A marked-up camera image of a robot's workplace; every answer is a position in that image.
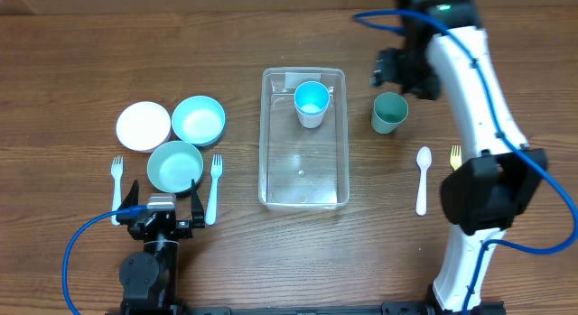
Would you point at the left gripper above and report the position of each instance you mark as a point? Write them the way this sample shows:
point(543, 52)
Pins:
point(185, 228)

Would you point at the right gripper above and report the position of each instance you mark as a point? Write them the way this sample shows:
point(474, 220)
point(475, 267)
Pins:
point(384, 71)

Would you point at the grey-green bowl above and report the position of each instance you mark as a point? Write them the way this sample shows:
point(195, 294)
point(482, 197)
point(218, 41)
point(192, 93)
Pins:
point(175, 167)

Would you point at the green cup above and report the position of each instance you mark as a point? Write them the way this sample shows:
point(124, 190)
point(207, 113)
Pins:
point(389, 111)

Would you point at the pale blue fork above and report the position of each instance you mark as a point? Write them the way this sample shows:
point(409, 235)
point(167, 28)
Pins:
point(215, 172)
point(117, 169)

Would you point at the light blue bowl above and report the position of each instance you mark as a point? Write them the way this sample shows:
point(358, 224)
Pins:
point(199, 120)

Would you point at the blue cup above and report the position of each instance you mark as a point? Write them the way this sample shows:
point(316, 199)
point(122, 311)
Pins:
point(311, 98)

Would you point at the pink cup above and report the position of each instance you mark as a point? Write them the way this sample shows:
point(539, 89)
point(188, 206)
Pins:
point(310, 121)

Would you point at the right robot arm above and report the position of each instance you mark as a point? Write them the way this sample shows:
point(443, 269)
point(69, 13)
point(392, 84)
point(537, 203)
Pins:
point(446, 50)

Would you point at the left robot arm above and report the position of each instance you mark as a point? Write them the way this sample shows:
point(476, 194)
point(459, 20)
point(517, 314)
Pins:
point(149, 278)

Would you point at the clear plastic container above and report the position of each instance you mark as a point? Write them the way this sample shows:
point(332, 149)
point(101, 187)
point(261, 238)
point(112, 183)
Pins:
point(299, 167)

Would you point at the white bowl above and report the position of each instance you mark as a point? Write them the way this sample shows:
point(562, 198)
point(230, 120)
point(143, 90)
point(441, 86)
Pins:
point(143, 126)

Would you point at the white spoon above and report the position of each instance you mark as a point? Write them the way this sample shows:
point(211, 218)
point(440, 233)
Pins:
point(423, 161)

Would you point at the yellow fork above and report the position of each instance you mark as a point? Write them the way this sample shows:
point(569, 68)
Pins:
point(455, 157)

